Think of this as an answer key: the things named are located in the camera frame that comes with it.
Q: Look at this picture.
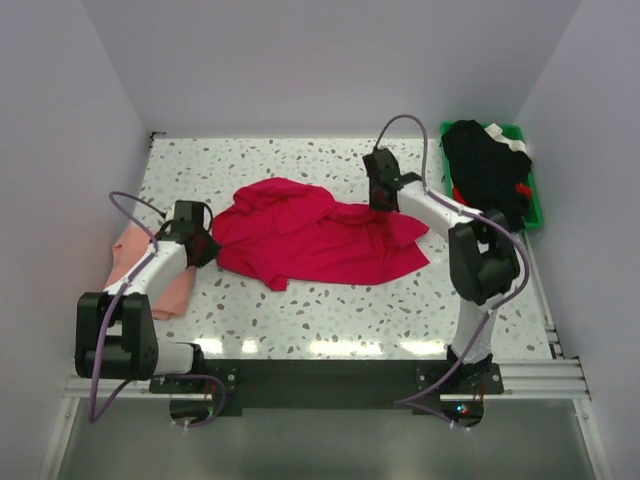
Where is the aluminium rail frame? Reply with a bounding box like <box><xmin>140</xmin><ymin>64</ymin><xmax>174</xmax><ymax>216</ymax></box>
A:
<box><xmin>41</xmin><ymin>235</ymin><xmax>609</xmax><ymax>479</ymax></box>

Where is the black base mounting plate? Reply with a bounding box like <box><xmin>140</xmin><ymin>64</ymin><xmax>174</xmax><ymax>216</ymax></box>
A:
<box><xmin>148</xmin><ymin>357</ymin><xmax>504</xmax><ymax>419</ymax></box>

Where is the folded peach t shirt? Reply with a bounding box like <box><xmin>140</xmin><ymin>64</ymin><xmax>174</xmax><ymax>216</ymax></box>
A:
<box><xmin>104</xmin><ymin>226</ymin><xmax>195</xmax><ymax>320</ymax></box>

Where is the green plastic bin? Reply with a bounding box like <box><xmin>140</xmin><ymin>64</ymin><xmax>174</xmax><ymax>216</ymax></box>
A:
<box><xmin>440</xmin><ymin>121</ymin><xmax>543</xmax><ymax>231</ymax></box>

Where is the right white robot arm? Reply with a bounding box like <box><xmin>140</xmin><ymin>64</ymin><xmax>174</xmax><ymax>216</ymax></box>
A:
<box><xmin>363</xmin><ymin>147</ymin><xmax>530</xmax><ymax>393</ymax></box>

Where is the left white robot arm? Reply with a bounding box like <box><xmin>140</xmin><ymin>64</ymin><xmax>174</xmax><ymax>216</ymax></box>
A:
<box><xmin>74</xmin><ymin>200</ymin><xmax>220</xmax><ymax>392</ymax></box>

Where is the magenta red t shirt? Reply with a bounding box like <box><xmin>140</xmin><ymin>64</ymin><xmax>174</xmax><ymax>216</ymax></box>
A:
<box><xmin>212</xmin><ymin>178</ymin><xmax>429</xmax><ymax>291</ymax></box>

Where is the black t shirt in bin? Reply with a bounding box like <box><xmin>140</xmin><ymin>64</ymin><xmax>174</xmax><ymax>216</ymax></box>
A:
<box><xmin>441</xmin><ymin>120</ymin><xmax>532</xmax><ymax>232</ymax></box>

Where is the red garment in bin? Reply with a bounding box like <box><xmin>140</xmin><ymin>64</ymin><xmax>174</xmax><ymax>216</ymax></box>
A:
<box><xmin>452</xmin><ymin>183</ymin><xmax>533</xmax><ymax>205</ymax></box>

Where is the white garment in bin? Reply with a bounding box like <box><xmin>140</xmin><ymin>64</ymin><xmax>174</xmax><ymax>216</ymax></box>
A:
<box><xmin>484</xmin><ymin>123</ymin><xmax>528</xmax><ymax>154</ymax></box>

